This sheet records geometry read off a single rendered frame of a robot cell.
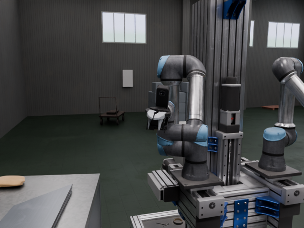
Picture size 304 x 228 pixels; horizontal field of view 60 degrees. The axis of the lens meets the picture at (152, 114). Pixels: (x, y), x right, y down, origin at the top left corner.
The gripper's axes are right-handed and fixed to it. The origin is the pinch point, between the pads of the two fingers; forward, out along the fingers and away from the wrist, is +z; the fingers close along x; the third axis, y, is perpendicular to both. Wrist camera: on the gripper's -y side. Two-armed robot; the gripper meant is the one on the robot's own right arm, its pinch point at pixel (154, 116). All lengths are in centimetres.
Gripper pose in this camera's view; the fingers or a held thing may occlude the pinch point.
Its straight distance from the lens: 85.5
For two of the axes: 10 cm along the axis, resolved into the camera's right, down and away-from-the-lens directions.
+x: -9.7, -1.6, 1.6
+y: -1.3, 9.7, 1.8
